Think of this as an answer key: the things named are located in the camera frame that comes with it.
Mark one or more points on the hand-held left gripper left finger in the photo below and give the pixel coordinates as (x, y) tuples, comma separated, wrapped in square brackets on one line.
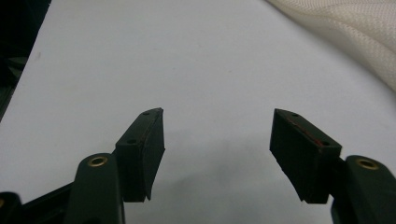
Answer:
[(140, 161)]

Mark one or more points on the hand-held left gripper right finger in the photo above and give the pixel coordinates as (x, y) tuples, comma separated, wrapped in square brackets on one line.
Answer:
[(303, 161)]

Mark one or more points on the white mesh laundry bag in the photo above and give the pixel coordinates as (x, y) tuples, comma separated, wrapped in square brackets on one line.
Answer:
[(358, 34)]

